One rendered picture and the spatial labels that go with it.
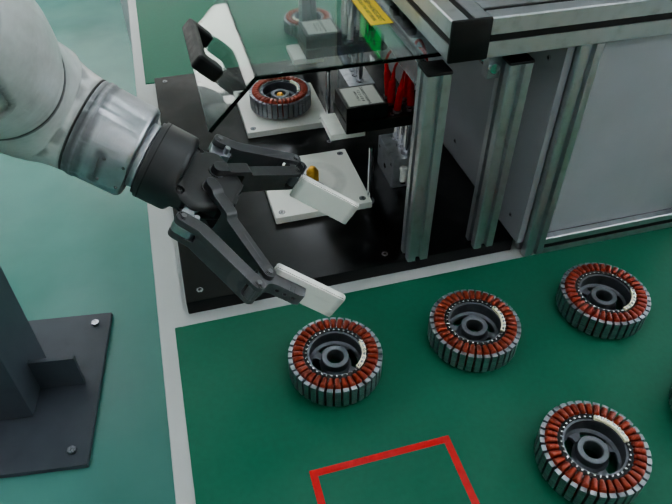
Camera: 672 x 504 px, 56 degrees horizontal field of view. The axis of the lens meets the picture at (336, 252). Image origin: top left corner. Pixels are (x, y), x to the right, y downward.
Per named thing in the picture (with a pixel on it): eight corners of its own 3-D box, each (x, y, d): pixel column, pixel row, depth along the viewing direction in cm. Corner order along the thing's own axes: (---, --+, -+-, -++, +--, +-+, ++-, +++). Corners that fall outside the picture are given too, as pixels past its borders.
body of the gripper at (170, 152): (147, 158, 63) (231, 200, 66) (116, 210, 57) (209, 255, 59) (172, 102, 59) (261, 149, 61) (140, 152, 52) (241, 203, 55)
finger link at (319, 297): (278, 261, 56) (276, 267, 55) (346, 294, 58) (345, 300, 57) (264, 281, 58) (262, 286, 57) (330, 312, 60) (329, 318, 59)
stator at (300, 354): (281, 404, 73) (279, 385, 71) (297, 330, 81) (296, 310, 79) (377, 413, 72) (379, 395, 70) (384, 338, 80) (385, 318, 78)
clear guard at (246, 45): (208, 133, 69) (200, 83, 65) (186, 41, 86) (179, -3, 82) (483, 93, 75) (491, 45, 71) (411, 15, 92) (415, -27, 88)
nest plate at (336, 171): (276, 224, 94) (275, 218, 93) (257, 168, 104) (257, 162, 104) (372, 207, 97) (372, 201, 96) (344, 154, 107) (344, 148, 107)
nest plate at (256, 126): (248, 138, 111) (247, 132, 110) (235, 97, 122) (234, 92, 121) (330, 126, 114) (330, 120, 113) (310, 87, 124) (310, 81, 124)
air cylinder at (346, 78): (348, 112, 117) (348, 85, 114) (337, 93, 123) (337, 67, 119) (374, 109, 118) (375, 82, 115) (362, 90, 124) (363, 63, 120)
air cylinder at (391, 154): (391, 188, 100) (393, 159, 97) (376, 162, 106) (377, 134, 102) (421, 183, 101) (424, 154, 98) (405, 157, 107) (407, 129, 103)
